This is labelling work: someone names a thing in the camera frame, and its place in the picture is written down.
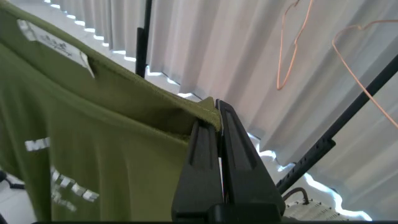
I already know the white laundry basket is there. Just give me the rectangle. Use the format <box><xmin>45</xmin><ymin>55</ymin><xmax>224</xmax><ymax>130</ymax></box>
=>
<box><xmin>281</xmin><ymin>186</ymin><xmax>343</xmax><ymax>222</ymax></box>

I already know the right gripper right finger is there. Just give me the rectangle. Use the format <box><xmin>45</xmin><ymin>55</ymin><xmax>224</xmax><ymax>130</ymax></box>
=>
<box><xmin>215</xmin><ymin>98</ymin><xmax>287</xmax><ymax>222</ymax></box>

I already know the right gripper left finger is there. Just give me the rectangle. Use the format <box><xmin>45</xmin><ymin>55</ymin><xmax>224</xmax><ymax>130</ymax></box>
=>
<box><xmin>170</xmin><ymin>119</ymin><xmax>225</xmax><ymax>222</ymax></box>

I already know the black cable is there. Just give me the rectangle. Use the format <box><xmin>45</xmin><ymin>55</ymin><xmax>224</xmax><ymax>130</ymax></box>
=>
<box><xmin>0</xmin><ymin>169</ymin><xmax>26</xmax><ymax>191</ymax></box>

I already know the green long-sleeved shirt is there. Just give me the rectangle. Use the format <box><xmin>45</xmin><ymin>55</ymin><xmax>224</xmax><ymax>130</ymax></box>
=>
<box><xmin>0</xmin><ymin>0</ymin><xmax>222</xmax><ymax>222</ymax></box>

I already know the pink clothes hanger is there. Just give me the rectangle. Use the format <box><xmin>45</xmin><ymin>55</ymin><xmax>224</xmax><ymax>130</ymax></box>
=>
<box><xmin>275</xmin><ymin>0</ymin><xmax>314</xmax><ymax>91</ymax></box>
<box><xmin>331</xmin><ymin>19</ymin><xmax>398</xmax><ymax>131</ymax></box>

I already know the black clothes rack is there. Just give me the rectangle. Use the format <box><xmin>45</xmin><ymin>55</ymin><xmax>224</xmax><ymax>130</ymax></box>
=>
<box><xmin>135</xmin><ymin>0</ymin><xmax>398</xmax><ymax>195</ymax></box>

